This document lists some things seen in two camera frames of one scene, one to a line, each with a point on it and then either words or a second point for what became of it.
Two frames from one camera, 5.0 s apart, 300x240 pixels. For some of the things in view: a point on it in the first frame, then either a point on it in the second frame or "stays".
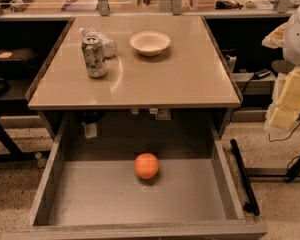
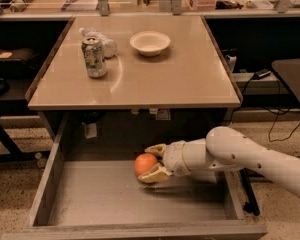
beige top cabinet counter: [191, 72] stays
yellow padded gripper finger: [275, 38] -> [158, 148]
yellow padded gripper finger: [294, 95] -> [156, 175]
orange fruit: [146, 166] stays
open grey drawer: [139, 175] stays
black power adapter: [261, 73] stays
